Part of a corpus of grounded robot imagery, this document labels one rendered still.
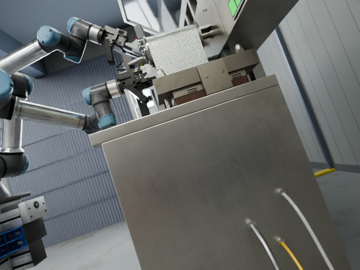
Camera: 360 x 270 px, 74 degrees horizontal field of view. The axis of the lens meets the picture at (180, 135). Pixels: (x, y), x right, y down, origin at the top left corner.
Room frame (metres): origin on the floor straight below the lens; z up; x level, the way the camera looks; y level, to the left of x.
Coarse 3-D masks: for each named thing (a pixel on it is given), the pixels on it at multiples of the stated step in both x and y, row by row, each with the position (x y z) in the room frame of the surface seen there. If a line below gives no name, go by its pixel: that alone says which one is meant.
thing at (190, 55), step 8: (184, 48) 1.04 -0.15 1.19; (192, 48) 1.05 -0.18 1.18; (200, 48) 1.05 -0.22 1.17; (152, 56) 1.03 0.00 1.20; (160, 56) 1.03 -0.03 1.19; (168, 56) 1.04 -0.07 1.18; (176, 56) 1.04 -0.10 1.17; (184, 56) 1.04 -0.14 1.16; (192, 56) 1.05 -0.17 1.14; (200, 56) 1.05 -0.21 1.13; (160, 64) 1.03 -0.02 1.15; (168, 64) 1.04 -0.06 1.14; (176, 64) 1.04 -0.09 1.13; (184, 64) 1.04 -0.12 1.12; (192, 64) 1.05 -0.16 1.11; (200, 64) 1.05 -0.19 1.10; (168, 72) 1.03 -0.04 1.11
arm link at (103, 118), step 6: (96, 102) 0.97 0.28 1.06; (102, 102) 0.97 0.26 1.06; (108, 102) 1.00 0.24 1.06; (96, 108) 0.97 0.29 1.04; (102, 108) 0.97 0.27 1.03; (108, 108) 0.99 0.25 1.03; (96, 114) 0.98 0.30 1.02; (102, 114) 0.97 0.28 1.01; (108, 114) 0.98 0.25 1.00; (90, 120) 1.03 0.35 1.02; (96, 120) 0.99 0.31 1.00; (102, 120) 0.97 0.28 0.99; (108, 120) 0.98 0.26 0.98; (114, 120) 1.00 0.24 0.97; (96, 126) 1.03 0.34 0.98; (102, 126) 0.98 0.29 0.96; (108, 126) 0.99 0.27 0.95
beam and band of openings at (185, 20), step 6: (186, 0) 1.33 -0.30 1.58; (192, 0) 1.30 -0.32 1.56; (198, 0) 1.15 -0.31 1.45; (186, 6) 1.38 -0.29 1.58; (192, 6) 1.30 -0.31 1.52; (186, 12) 1.44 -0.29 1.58; (192, 12) 1.31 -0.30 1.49; (180, 18) 1.60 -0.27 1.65; (186, 18) 1.46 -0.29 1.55; (192, 18) 1.45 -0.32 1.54; (180, 24) 1.66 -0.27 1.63; (186, 24) 1.57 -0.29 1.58
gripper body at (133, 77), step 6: (138, 66) 0.99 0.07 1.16; (126, 72) 1.00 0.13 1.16; (132, 72) 0.99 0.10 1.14; (138, 72) 1.00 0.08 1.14; (120, 78) 1.00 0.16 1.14; (126, 78) 1.01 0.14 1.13; (132, 78) 0.99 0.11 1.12; (138, 78) 1.00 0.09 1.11; (120, 84) 0.98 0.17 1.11; (126, 84) 1.00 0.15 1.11; (132, 84) 1.00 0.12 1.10; (144, 84) 1.00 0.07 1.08; (120, 90) 0.99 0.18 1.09; (138, 90) 1.05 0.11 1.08
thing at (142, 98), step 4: (128, 84) 1.00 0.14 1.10; (128, 88) 1.00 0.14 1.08; (132, 88) 1.00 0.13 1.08; (132, 92) 1.00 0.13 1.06; (136, 92) 1.00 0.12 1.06; (136, 96) 1.01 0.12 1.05; (140, 96) 1.00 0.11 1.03; (144, 96) 1.00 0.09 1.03; (140, 100) 1.01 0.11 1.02; (144, 100) 1.00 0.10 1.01; (148, 100) 1.02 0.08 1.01
